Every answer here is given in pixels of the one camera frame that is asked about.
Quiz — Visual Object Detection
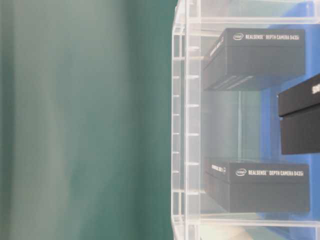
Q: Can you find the black RealSense D415 box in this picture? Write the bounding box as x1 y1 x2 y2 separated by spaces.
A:
277 74 320 155

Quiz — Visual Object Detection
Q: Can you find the clear plastic storage case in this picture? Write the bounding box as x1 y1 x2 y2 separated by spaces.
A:
170 0 320 240

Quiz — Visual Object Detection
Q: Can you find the green table cloth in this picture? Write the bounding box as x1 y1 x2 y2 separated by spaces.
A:
0 0 176 240

